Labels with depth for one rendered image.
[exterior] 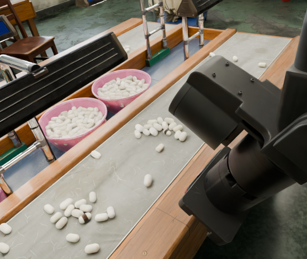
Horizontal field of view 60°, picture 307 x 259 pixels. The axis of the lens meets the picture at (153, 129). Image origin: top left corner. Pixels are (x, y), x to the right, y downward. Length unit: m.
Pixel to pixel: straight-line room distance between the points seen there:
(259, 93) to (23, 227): 0.70
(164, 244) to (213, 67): 0.48
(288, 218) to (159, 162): 0.99
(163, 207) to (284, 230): 1.01
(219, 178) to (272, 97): 0.09
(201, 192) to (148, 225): 0.38
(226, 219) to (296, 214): 1.39
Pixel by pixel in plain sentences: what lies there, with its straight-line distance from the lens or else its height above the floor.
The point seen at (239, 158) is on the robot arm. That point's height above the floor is 1.16.
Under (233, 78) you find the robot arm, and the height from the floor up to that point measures 1.22.
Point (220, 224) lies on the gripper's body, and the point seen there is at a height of 1.07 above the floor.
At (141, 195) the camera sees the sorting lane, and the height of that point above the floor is 0.74.
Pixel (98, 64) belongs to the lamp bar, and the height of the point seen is 1.07.
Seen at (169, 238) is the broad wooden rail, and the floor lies 0.76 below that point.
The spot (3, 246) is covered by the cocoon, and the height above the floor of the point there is 0.76.
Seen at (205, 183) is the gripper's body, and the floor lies 1.09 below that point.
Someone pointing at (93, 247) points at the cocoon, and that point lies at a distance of 0.68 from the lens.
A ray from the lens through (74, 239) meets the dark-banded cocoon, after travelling 0.71.
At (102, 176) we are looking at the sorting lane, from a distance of 0.83.
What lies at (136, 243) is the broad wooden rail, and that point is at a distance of 0.65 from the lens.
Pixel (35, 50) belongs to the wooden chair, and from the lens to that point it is 2.93.
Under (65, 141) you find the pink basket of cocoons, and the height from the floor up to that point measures 0.75.
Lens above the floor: 1.33
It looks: 38 degrees down
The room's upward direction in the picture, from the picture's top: 9 degrees counter-clockwise
